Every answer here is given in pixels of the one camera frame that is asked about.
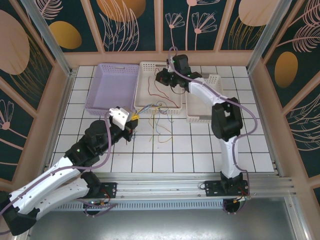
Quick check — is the orange wire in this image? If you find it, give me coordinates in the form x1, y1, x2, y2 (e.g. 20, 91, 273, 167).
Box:
156, 109, 174, 144

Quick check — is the large white plastic basket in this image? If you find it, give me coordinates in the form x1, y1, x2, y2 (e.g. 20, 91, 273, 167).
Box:
133, 61, 183, 116

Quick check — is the purple plastic basket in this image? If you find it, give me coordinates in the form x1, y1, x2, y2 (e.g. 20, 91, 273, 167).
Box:
85, 62, 140, 118

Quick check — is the small white plastic basket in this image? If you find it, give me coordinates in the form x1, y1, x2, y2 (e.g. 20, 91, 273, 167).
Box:
185, 73, 224, 125

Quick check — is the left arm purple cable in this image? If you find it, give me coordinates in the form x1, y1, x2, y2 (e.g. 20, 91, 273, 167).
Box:
0, 111, 118, 217

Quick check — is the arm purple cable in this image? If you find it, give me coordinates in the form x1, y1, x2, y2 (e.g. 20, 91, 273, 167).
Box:
0, 111, 118, 217
167, 46, 259, 216

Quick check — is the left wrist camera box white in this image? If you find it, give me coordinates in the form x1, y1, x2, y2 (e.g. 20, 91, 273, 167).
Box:
108, 105, 136, 131

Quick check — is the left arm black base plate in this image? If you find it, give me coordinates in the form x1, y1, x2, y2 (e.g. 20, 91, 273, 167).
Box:
87, 181, 118, 200

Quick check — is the aluminium rail frame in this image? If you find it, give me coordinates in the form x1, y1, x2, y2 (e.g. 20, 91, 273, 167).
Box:
24, 171, 297, 201

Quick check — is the slotted grey cable duct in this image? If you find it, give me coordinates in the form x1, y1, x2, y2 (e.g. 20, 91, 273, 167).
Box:
33, 200, 226, 212

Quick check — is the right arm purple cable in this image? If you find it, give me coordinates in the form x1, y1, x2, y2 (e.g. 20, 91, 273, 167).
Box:
167, 46, 259, 216

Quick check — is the aluminium frame post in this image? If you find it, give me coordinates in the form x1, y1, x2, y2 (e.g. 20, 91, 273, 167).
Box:
21, 0, 74, 77
246, 0, 294, 74

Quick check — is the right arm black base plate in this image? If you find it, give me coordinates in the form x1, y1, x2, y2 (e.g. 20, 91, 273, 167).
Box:
204, 179, 251, 199

